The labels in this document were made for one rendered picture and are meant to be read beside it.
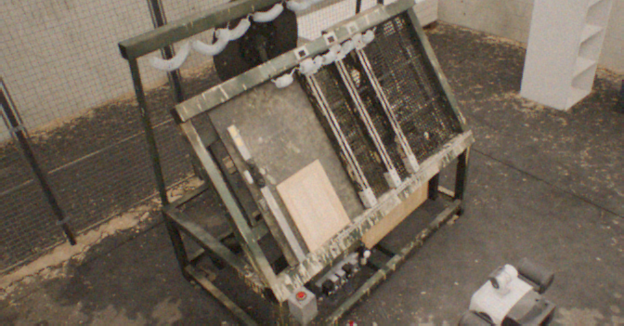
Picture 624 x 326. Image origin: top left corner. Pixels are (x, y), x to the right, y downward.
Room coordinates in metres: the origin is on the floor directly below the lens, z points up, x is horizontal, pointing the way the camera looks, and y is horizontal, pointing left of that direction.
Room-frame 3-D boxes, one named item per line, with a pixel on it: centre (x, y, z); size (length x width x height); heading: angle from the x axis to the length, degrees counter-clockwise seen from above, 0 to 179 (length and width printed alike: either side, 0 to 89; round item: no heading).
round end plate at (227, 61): (3.54, 0.29, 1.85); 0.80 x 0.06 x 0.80; 132
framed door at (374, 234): (3.18, -0.63, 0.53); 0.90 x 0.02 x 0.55; 132
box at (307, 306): (1.96, 0.15, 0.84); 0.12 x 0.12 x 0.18; 42
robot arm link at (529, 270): (1.61, -0.98, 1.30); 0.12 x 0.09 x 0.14; 36
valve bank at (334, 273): (2.31, -0.13, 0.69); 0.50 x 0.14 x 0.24; 132
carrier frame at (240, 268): (3.29, -0.06, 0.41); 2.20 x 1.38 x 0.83; 132
